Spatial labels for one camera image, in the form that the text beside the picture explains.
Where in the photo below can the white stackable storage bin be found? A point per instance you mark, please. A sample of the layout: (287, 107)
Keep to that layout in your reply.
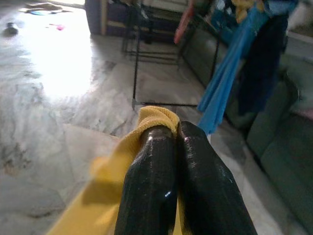
(303, 17)

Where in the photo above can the beige floor cloth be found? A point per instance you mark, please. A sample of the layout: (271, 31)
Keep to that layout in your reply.
(44, 6)

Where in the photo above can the light blue flat item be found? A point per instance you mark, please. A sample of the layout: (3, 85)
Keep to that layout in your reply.
(39, 12)

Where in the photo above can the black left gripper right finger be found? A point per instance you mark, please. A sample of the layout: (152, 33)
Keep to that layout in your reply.
(207, 191)

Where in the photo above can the navy garment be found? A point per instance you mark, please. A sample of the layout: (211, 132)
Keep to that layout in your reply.
(264, 61)

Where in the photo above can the small pink item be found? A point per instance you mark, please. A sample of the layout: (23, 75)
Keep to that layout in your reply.
(60, 27)

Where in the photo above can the dark green leather sofa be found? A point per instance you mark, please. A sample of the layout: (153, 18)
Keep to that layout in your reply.
(288, 159)

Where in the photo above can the pink plastic hanger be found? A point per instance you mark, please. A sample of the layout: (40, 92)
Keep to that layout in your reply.
(183, 27)

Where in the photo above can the pink foam mat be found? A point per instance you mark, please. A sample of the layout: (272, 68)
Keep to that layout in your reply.
(305, 113)

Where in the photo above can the dark slipper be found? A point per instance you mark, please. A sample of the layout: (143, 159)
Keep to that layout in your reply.
(11, 29)

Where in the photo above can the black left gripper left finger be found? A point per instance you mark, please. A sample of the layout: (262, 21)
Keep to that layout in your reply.
(149, 183)

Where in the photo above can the yellow T-shirt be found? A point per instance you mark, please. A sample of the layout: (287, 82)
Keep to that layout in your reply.
(102, 195)

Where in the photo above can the pale yellow towel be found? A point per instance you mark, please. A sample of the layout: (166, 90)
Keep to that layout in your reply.
(242, 12)

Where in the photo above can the black metal drying rack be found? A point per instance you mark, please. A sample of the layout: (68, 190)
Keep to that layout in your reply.
(135, 73)

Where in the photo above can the bright blue garment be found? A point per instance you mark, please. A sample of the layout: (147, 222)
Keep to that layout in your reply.
(225, 80)

